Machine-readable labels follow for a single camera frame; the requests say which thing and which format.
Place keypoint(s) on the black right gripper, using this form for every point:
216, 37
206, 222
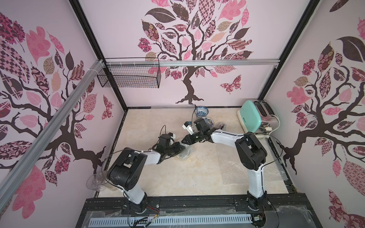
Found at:
192, 137

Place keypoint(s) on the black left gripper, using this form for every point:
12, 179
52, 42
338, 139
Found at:
179, 147

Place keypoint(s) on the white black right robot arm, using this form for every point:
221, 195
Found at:
251, 152

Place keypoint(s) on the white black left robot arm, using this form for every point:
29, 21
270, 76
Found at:
126, 170

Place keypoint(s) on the blue yellow patterned bowl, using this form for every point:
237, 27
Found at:
209, 122

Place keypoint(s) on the blue white patterned bowl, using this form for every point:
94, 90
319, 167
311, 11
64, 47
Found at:
201, 111

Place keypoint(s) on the grey tape dispenser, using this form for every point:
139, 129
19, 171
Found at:
222, 126

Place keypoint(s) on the mint green toaster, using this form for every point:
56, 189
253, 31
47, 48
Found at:
259, 117

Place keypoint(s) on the clear plastic cup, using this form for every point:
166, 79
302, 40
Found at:
100, 182

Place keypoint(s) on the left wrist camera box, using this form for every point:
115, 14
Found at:
172, 136

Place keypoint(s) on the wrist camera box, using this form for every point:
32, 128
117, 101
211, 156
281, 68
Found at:
172, 136
189, 127

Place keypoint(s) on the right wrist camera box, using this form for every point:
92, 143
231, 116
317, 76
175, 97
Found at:
189, 127

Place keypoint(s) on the white slotted cable duct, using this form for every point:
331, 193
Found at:
151, 221

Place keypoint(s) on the aluminium frame bar back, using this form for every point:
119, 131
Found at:
211, 63

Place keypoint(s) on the aluminium frame bar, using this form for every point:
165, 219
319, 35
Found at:
16, 176
211, 63

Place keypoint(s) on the black wire wall basket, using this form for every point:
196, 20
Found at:
131, 73

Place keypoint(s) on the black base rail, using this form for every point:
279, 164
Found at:
272, 211

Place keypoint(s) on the aluminium frame bar left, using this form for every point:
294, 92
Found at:
16, 176

